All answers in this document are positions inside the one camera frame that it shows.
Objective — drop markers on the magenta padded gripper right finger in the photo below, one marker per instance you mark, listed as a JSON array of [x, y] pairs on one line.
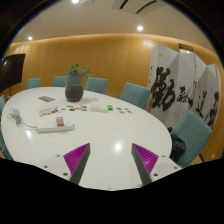
[[150, 166]]

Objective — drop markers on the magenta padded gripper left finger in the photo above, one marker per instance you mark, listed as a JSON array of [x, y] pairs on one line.
[[69, 166]]

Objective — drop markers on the pink charger plug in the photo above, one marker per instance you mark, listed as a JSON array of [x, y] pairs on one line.
[[59, 121]]

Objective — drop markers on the white power strip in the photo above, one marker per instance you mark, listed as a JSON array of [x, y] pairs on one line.
[[48, 128]]

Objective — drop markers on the black bag on chair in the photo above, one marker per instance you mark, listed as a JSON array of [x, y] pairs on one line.
[[178, 146]]

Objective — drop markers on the white box with green item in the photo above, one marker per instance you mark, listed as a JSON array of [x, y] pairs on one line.
[[101, 108]]

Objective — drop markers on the colourful cards on table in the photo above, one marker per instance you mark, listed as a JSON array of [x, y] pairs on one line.
[[60, 109]]

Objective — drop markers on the small coloured cards right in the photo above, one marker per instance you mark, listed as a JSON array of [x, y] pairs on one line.
[[124, 110]]

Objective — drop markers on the teal chair near right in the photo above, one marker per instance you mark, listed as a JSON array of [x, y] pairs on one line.
[[195, 134]]

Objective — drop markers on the teal chair right middle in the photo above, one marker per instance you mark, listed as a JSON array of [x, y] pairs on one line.
[[135, 94]]

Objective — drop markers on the grey plant pot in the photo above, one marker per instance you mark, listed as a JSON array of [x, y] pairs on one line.
[[74, 88]]

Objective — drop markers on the dark phone on table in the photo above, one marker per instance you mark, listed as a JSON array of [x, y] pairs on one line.
[[46, 98]]

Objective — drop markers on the teal chair behind pot right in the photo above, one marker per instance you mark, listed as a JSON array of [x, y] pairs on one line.
[[98, 85]]

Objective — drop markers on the teal chair behind pot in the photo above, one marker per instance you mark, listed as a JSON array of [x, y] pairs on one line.
[[98, 85], [59, 81]]

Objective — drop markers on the teal chair behind pot left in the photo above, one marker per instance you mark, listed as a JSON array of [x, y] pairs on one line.
[[59, 81]]

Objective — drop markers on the white calligraphy folding screen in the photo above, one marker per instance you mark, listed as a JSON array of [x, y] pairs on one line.
[[179, 82]]

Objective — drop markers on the teal chair far left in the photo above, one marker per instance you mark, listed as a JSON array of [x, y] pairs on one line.
[[33, 83]]

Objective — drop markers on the green plant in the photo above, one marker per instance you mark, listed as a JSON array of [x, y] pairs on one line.
[[76, 70]]

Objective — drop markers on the black television screen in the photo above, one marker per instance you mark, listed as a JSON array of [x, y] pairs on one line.
[[11, 68]]

